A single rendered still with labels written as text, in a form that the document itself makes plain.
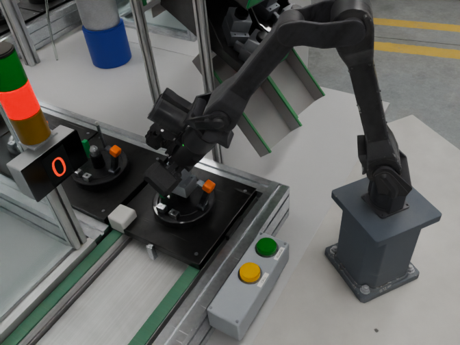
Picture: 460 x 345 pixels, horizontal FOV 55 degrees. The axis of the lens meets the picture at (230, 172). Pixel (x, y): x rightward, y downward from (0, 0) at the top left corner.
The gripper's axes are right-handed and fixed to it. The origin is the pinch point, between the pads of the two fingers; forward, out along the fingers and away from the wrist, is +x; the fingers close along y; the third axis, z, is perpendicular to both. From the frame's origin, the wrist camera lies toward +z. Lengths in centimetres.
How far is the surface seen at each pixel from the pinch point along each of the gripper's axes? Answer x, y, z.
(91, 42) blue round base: 57, -52, 56
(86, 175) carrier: 20.3, 5.3, 13.7
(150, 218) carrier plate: 11.2, 6.6, -3.9
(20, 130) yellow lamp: -10.3, 21.3, 20.9
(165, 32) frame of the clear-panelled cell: 61, -86, 44
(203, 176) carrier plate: 9.2, -9.9, -6.3
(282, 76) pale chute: -1.0, -44.2, -3.6
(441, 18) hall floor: 81, -346, -70
